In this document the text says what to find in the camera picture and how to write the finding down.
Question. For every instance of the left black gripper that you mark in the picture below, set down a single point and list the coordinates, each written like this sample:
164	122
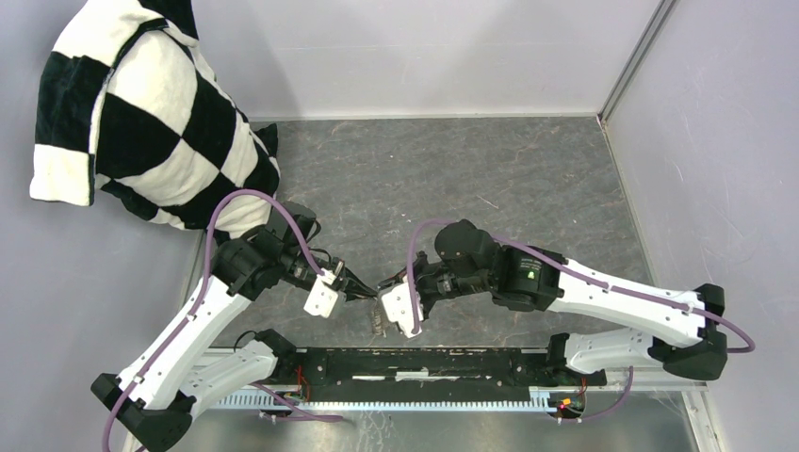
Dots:
350	284

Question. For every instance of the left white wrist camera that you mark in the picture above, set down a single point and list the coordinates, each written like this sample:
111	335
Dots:
326	291

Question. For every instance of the black white checkered cloth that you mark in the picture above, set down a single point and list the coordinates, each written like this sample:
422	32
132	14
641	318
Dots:
128	105

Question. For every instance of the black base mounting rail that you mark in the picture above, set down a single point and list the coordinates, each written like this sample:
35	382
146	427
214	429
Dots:
434	374

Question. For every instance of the metal key holder red handle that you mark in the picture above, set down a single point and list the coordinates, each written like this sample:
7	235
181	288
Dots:
378	320

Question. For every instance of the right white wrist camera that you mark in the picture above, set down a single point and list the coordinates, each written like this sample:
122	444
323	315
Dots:
399	308

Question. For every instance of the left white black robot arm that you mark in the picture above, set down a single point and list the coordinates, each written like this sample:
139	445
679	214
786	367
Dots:
159	395

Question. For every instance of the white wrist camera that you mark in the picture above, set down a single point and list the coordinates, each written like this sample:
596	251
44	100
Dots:
326	291
399	308

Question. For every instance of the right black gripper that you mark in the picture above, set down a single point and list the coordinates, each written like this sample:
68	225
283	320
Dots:
420	261

